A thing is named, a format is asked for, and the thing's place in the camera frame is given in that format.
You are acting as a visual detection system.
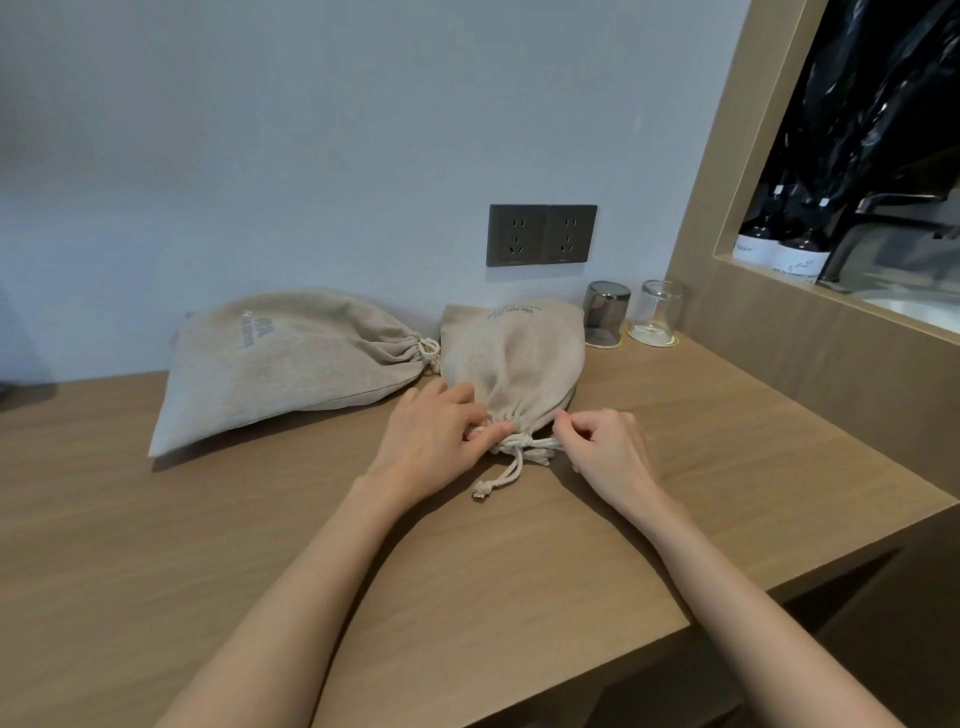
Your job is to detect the person's right hand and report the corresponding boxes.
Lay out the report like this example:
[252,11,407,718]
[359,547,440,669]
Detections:
[551,408,676,526]

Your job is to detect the dark faucet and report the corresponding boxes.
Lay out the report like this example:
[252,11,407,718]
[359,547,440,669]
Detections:
[817,193,960,290]

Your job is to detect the person's left forearm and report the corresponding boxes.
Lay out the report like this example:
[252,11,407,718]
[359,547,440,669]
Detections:
[157,479,421,728]

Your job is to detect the clear glass cup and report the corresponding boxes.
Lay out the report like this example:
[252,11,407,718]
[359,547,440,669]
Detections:
[628,278,688,349]

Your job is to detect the grey vanity unit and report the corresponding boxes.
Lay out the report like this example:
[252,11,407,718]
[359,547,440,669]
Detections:
[824,217,960,335]

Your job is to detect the grey smoked glass cup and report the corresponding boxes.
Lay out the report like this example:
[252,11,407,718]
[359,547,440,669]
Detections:
[582,280,633,350]

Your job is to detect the white basin sink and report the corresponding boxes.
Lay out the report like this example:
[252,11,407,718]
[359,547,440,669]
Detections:
[862,296,960,335]

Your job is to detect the wooden niche frame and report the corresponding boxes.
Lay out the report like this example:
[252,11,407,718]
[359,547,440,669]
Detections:
[665,0,960,500]

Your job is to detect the black plastic bag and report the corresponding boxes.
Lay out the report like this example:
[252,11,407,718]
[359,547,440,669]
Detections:
[776,0,960,226]

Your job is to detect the person's left hand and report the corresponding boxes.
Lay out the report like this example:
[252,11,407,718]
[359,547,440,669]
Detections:
[367,377,517,511]

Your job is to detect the person's right forearm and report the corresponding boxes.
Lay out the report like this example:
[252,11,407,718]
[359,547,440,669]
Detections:
[637,494,905,728]

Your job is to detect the beige drawstring bag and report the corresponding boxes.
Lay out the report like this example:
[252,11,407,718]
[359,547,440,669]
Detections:
[147,288,442,459]
[438,299,588,502]

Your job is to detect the dark grey wall socket panel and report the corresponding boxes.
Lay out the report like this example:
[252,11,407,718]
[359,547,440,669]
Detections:
[485,203,600,269]

